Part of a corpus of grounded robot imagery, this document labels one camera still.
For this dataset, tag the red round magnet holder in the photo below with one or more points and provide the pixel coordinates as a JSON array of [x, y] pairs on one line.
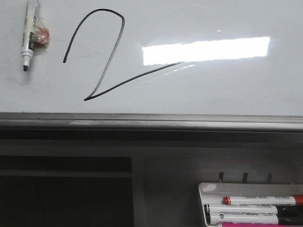
[[41, 32]]

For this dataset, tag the grey metal whiteboard stand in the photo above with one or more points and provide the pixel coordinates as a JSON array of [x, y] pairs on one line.
[[70, 178]]

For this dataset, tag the white black-tip whiteboard marker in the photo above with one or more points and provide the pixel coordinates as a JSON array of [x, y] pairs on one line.
[[29, 33]]

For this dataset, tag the red-capped white marker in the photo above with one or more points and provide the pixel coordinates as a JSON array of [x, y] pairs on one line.
[[264, 200]]

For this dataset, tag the pink marker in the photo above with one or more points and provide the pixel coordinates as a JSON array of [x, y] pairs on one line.
[[254, 225]]

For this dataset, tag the grey aluminium whiteboard ledge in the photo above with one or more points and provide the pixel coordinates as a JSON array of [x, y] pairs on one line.
[[150, 122]]

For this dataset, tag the white plastic marker tray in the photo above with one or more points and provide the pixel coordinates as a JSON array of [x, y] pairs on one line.
[[213, 193]]

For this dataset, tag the black-capped white marker upper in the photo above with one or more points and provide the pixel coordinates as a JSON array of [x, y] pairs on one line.
[[249, 209]]

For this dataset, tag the black-capped white marker lower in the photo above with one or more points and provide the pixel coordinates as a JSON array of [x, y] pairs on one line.
[[272, 219]]

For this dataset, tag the large white whiteboard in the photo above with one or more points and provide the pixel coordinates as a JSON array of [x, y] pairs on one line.
[[156, 56]]

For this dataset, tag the black-capped white marker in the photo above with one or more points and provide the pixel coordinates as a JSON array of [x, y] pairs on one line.
[[249, 209], [272, 219]]

